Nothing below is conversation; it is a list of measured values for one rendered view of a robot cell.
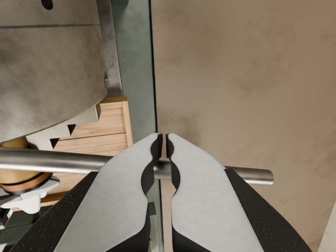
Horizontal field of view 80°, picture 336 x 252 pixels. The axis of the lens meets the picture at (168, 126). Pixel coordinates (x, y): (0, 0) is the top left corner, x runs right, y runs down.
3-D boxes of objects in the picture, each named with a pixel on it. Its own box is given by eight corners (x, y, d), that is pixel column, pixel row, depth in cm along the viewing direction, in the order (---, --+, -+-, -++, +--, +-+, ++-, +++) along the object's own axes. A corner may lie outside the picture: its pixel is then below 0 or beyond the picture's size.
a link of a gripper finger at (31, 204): (65, 200, 38) (11, 209, 37) (57, 176, 35) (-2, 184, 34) (61, 214, 35) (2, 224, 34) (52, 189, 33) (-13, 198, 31)
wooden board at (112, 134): (-28, 109, 48) (-40, 116, 44) (127, 95, 54) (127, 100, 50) (18, 201, 61) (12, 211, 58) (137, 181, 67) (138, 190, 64)
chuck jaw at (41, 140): (0, 81, 25) (99, 74, 27) (19, 72, 29) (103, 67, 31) (30, 154, 30) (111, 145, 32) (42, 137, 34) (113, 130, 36)
